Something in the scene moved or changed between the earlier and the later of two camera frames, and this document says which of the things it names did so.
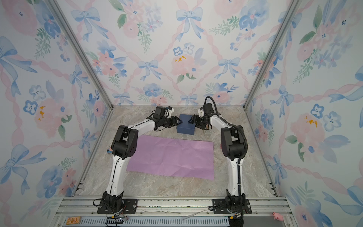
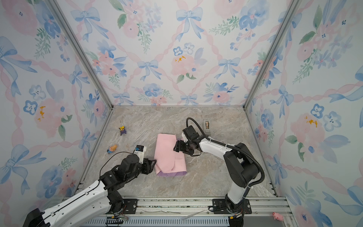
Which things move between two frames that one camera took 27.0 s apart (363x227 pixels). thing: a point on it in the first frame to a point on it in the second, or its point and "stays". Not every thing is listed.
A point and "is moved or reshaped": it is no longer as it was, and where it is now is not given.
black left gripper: (176, 118) to (149, 167)
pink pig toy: (277, 216) stays
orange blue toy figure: (109, 151) stays
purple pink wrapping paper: (173, 157) is moved or reshaped
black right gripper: (196, 117) to (179, 147)
